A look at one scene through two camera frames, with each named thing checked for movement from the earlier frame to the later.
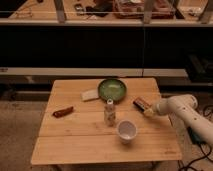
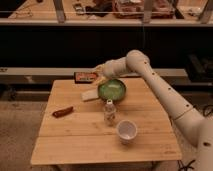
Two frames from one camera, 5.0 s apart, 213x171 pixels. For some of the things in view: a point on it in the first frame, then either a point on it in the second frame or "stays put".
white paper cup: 126,130 stays put
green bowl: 112,88 stays put
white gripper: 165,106 → 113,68
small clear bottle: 109,113 stays put
